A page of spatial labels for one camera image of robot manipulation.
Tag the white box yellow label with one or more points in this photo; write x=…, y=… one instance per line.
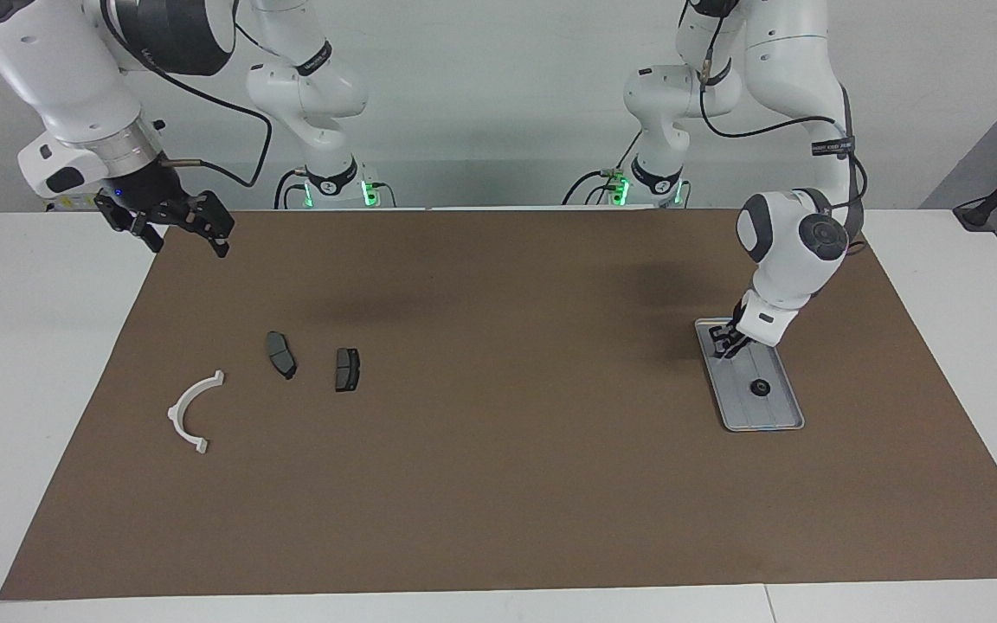
x=74, y=203

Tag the rectangular dark brake pad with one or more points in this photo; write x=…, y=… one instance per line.
x=347, y=370

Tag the silver metal tray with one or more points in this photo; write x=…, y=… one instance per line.
x=775, y=415

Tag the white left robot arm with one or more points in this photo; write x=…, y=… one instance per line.
x=788, y=251

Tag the brown table mat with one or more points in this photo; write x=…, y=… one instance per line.
x=498, y=484

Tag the curved dark brake pad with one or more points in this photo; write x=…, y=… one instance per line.
x=280, y=353

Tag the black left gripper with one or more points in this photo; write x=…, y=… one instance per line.
x=730, y=329

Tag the white curved plastic bracket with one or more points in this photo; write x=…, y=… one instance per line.
x=176, y=414

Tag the large black bearing gear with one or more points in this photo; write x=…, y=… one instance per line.
x=759, y=388

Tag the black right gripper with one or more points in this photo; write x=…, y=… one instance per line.
x=157, y=201

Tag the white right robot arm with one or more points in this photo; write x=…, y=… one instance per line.
x=66, y=78

